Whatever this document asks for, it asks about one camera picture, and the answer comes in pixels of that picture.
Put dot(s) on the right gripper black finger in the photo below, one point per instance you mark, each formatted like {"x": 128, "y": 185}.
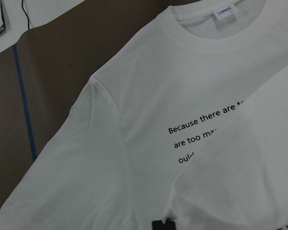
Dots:
{"x": 159, "y": 225}

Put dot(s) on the white long-sleeve printed shirt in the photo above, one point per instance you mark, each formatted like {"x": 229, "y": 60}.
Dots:
{"x": 187, "y": 122}

